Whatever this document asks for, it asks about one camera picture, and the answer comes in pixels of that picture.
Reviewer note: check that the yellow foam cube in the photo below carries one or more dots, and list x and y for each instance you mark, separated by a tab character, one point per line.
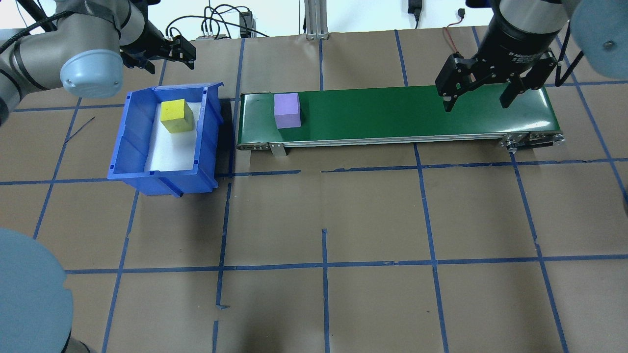
176	115

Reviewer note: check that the purple foam cube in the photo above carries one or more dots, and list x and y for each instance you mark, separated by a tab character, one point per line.
287	110

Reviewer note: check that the black power brick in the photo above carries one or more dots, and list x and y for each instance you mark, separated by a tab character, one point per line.
245	23

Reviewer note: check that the green conveyor belt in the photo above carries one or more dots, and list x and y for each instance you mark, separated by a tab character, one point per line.
392	113

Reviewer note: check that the black power plug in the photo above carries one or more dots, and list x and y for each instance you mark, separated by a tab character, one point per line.
414	7

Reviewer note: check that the blue plastic storage bin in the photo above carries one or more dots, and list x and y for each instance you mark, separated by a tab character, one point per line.
132	147

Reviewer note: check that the aluminium extrusion post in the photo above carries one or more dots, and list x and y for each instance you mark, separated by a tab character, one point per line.
316	19

